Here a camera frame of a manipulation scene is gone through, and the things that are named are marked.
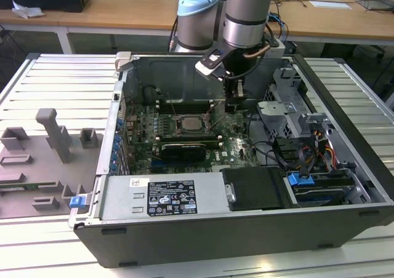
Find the clear glass tray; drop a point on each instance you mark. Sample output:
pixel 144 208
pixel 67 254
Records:
pixel 375 4

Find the silver power supply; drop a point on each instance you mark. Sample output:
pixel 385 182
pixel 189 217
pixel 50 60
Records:
pixel 123 198

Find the wooden desk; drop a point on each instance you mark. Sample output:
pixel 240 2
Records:
pixel 123 13

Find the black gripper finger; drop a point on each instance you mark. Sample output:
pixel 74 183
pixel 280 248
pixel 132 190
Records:
pixel 231 93

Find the black open PC case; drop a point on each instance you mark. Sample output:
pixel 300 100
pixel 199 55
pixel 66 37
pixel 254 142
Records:
pixel 215 241

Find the CPU socket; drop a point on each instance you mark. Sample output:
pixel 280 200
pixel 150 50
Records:
pixel 204 128

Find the black round component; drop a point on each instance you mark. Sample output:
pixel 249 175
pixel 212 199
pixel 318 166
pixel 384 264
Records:
pixel 150 94

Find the black graphics card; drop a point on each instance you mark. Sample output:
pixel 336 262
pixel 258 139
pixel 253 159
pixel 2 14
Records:
pixel 184 152

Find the blue card retainer clips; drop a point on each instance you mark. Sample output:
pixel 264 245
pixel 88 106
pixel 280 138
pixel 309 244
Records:
pixel 116 145

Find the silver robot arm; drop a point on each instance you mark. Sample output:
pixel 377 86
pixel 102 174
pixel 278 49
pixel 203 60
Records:
pixel 246 13

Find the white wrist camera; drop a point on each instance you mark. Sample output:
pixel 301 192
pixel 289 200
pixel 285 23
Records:
pixel 207 65

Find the hard disk in blue carrier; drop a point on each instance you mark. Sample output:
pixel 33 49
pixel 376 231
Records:
pixel 300 179

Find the grey parts rack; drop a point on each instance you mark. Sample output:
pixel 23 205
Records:
pixel 37 167

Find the blue case latch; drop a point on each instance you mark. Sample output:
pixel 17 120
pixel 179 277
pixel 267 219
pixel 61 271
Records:
pixel 77 202

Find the silver CPU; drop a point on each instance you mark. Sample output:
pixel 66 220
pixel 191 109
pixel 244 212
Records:
pixel 190 123

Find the green RAM stick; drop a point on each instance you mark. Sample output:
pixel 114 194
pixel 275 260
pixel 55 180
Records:
pixel 27 186

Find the black RAM slot row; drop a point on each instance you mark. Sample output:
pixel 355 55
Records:
pixel 184 105
pixel 191 139

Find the grey metal drive cage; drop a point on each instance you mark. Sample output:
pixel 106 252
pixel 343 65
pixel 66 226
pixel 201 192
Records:
pixel 277 112

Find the green motherboard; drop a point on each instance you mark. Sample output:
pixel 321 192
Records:
pixel 234 149

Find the crumpled white paper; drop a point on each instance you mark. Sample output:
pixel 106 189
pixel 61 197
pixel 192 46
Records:
pixel 27 10

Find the white paper sheet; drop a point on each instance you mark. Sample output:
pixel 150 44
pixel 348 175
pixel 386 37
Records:
pixel 331 5

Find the black plastic shroud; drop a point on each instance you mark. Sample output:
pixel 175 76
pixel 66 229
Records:
pixel 255 189

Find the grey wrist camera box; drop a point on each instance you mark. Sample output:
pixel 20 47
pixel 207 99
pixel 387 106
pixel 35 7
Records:
pixel 275 50

